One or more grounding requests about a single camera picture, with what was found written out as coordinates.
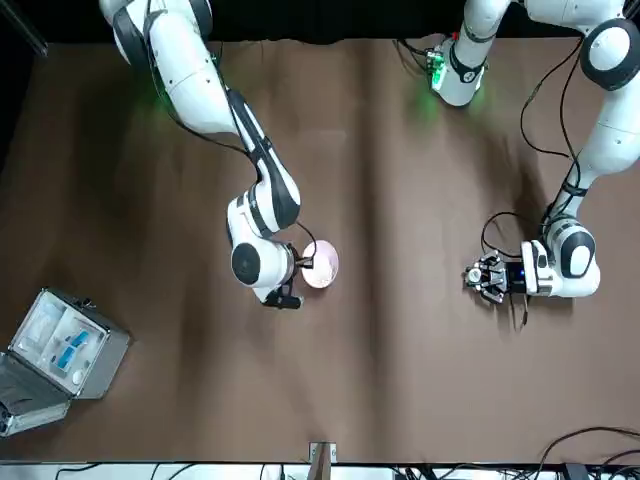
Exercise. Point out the black frame bar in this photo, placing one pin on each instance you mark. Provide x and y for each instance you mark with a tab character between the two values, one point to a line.
30	30

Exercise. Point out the open silver metal case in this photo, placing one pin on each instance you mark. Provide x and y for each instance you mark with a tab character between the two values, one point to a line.
100	360

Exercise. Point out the white gauze packet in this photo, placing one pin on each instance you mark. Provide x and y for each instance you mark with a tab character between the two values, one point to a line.
40	320

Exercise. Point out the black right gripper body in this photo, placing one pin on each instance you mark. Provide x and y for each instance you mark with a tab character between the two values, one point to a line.
297	272

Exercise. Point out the aluminium frame post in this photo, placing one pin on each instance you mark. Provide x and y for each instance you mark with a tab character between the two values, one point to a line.
322	462

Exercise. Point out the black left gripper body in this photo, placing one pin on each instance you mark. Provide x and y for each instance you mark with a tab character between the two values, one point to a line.
514	275

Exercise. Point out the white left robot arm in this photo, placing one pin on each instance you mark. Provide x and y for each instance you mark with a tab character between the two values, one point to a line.
615	140

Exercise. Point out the pink bowl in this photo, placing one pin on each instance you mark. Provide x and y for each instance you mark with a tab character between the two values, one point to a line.
325	265

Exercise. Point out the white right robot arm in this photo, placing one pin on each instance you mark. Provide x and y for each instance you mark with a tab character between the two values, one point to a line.
200	85

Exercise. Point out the blue white carton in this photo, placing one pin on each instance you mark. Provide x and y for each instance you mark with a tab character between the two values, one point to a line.
80	340
65	357

